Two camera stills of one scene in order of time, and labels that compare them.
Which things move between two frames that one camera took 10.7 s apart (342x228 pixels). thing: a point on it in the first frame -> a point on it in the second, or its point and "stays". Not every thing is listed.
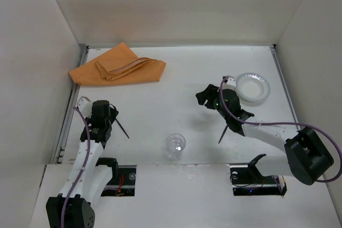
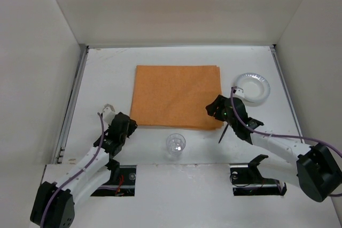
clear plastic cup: x=175 y=144 stays
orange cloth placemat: x=118 y=64 -> x=176 y=96
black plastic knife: x=224 y=132 stays
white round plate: x=252 y=88 stays
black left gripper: x=111 y=116 -> x=125 y=124
